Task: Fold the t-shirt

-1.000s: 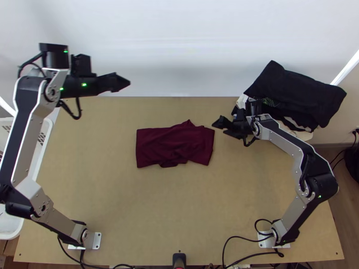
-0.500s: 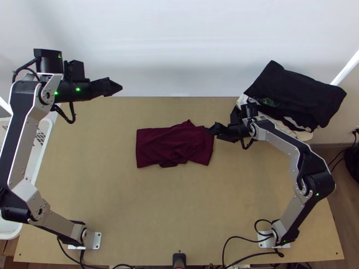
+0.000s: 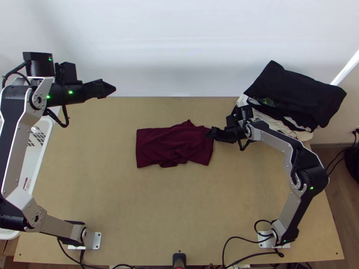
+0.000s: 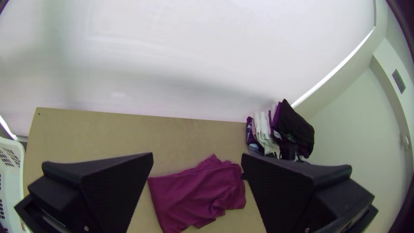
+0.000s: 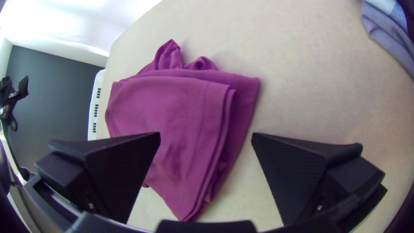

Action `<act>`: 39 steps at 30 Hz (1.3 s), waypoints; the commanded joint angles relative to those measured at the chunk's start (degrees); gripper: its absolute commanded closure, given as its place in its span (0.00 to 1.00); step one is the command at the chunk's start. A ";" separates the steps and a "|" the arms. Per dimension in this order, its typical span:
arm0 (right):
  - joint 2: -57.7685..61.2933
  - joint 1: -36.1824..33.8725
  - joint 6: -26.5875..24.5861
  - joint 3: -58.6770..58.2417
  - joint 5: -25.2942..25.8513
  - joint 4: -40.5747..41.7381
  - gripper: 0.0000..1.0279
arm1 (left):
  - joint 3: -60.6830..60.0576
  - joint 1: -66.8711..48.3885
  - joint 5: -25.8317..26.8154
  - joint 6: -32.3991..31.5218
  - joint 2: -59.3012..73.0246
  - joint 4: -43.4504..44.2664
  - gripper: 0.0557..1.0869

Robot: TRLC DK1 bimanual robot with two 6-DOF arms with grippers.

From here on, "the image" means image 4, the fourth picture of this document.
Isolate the wall air vent grille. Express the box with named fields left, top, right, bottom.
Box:
left=391, top=68, right=407, bottom=95

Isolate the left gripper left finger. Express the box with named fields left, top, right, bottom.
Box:
left=14, top=152, right=154, bottom=233

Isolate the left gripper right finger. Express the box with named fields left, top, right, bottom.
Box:
left=241, top=153, right=379, bottom=233

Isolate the white laundry basket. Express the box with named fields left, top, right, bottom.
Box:
left=0, top=135, right=26, bottom=233

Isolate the pile of folded clothes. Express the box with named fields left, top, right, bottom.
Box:
left=245, top=98, right=315, bottom=162

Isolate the dark red t-shirt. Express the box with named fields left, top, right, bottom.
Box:
left=147, top=154, right=247, bottom=233

